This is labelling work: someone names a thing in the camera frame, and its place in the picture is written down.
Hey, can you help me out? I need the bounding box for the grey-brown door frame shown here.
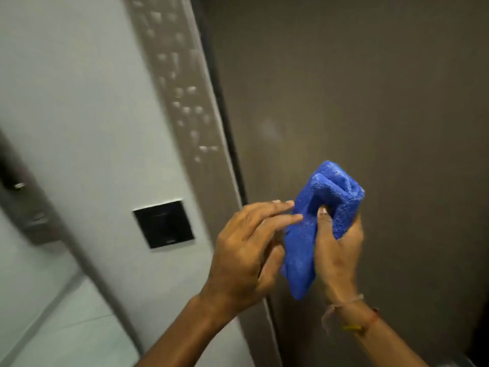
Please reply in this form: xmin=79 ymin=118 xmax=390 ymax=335
xmin=122 ymin=0 xmax=284 ymax=367

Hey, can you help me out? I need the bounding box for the person's right hand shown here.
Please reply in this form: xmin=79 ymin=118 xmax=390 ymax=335
xmin=313 ymin=206 xmax=365 ymax=303

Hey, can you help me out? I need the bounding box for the red yellow thread bracelet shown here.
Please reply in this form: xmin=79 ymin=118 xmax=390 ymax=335
xmin=341 ymin=307 xmax=381 ymax=337

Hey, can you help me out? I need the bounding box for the person's left forearm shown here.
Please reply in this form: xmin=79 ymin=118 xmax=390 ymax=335
xmin=134 ymin=293 xmax=239 ymax=367

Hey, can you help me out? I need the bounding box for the blue microfibre cloth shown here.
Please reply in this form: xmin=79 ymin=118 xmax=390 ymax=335
xmin=281 ymin=160 xmax=365 ymax=301

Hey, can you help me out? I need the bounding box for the person's right forearm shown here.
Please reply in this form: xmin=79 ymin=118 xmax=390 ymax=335
xmin=325 ymin=296 xmax=430 ymax=367

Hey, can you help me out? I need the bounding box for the pale thread bracelet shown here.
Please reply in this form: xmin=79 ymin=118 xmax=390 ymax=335
xmin=321 ymin=294 xmax=365 ymax=335

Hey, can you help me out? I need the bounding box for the person's left hand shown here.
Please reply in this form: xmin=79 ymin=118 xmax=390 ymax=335
xmin=199 ymin=200 xmax=304 ymax=319

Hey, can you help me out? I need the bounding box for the dark brown door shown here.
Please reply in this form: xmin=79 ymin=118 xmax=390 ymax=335
xmin=190 ymin=0 xmax=489 ymax=367

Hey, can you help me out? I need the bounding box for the dark grey doorway frame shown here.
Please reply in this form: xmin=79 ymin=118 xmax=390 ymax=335
xmin=0 ymin=128 xmax=145 ymax=356

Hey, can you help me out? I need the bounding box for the metal door latch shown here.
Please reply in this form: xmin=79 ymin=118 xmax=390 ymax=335
xmin=0 ymin=160 xmax=63 ymax=246

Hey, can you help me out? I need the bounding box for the black wall switch plate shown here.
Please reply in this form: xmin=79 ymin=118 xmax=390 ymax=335
xmin=132 ymin=200 xmax=195 ymax=250

